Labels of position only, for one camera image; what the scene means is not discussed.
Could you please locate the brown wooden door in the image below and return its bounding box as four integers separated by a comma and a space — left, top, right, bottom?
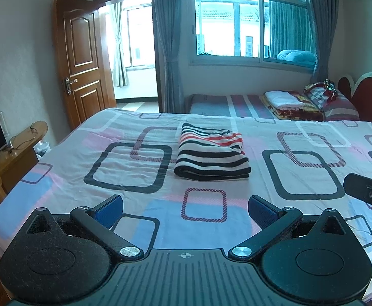
53, 0, 117, 132

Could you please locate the clear plastic bag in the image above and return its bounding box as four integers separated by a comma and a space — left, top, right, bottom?
33, 140, 52, 160

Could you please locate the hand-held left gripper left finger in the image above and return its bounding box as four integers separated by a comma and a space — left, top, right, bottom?
25, 194, 145, 260

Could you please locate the folded white blanket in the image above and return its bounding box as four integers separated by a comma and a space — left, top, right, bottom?
264, 90, 305, 109

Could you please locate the blue cushion on windowsill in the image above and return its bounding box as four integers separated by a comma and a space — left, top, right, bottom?
277, 49, 317, 69

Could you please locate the bedroom window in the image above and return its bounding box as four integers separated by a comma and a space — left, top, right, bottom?
188, 0, 315, 66

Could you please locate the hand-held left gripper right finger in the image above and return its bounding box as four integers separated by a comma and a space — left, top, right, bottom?
229, 194, 349, 260

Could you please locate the folded red patterned blanket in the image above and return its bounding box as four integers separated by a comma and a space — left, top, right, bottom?
262, 91, 324, 122

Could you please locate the grey curtain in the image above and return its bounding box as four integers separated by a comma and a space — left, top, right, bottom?
151, 0, 190, 114
304, 0, 338, 85

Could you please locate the bed with striped sheet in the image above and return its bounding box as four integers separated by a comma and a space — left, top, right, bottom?
186, 93, 361, 122

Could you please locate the colourful shiny bundle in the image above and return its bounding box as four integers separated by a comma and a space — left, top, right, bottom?
323, 79, 338, 95

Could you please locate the white sheer curtain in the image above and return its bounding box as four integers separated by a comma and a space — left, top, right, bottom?
110, 2, 130, 88

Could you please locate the red headboard with white trim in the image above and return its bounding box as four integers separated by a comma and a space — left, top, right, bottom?
337, 72, 372, 125

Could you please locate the striped knit sweater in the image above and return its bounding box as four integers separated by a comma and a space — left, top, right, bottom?
173, 123, 252, 181

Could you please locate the checked striped pillow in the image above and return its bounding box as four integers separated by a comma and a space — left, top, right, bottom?
303, 83, 361, 122

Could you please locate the teal curtain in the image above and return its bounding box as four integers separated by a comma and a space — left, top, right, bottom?
268, 0, 316, 58

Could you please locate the bed with patterned sheet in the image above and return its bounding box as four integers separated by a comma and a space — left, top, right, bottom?
0, 107, 372, 301

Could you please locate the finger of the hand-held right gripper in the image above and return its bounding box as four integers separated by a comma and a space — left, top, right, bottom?
343, 172, 372, 227

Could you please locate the metal door handle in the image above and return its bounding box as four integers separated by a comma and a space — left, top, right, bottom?
62, 76, 79, 95

